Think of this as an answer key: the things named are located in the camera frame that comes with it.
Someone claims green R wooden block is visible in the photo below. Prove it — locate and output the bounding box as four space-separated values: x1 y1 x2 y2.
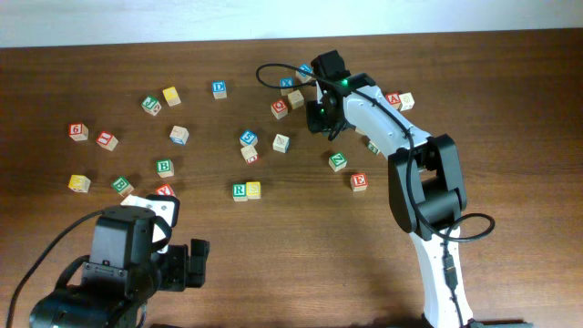
232 183 248 201

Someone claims yellow S wooden block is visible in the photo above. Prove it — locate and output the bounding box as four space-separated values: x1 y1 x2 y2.
246 181 261 200

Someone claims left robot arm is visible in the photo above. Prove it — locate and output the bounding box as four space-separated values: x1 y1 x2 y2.
29 195 210 328

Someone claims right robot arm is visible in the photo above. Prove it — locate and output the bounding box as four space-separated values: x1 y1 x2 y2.
307 50 474 327

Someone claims plain top block by X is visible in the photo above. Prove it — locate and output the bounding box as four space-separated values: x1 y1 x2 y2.
287 90 304 109

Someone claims green V wooden block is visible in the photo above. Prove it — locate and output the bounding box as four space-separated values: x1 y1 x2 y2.
355 128 367 136

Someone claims blue H wooden block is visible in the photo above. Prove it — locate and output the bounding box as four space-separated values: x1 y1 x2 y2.
296 64 312 84

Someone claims green Z wooden block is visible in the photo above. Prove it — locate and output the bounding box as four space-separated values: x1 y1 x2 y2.
328 152 347 172

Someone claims red Q wooden block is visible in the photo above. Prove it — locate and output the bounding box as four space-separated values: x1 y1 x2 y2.
271 99 289 119

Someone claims leaf picture blue-sided block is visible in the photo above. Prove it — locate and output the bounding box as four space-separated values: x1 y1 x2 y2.
272 134 290 153

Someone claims blue X wooden block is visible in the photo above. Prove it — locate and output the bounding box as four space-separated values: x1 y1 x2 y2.
280 77 294 96

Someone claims green 4 wooden block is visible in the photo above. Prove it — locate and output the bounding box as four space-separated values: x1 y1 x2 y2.
367 141 380 155

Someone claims red A wooden block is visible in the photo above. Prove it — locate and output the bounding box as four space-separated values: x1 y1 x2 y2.
385 92 403 111

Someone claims red E wooden block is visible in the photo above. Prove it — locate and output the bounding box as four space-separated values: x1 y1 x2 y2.
350 173 368 192

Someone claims red Y wooden block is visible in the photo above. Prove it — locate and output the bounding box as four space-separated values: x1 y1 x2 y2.
156 184 176 197

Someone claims blue 5 wooden block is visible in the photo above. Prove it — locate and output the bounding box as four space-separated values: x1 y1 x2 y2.
240 129 258 147

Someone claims plain wooden block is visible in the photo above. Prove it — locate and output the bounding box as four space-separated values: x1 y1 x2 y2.
121 195 133 205

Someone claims plain block beside A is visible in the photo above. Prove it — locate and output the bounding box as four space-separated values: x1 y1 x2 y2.
399 92 414 111

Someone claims red U wooden block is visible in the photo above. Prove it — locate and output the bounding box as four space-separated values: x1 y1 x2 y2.
240 145 259 164

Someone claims green B tilted block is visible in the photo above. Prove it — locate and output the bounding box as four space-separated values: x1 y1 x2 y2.
111 176 134 197

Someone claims green B wooden block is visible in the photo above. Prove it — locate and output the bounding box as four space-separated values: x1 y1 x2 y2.
156 159 175 178

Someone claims blue D wooden block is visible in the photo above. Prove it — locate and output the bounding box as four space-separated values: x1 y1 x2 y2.
211 80 228 99

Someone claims yellow wooden block far left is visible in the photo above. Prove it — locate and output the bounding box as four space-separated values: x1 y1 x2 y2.
68 175 91 193

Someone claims plain top blue-sided block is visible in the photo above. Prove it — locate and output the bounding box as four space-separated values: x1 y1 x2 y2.
169 126 189 145

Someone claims red L wooden block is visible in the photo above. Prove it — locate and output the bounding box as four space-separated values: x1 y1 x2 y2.
97 131 118 151

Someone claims yellow top wooden block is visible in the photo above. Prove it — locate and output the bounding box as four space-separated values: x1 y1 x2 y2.
162 87 181 107

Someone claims green J wooden block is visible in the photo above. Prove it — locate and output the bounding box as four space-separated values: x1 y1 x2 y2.
141 96 162 116

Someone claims red 6 wooden block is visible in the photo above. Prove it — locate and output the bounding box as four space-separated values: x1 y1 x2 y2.
67 122 89 141

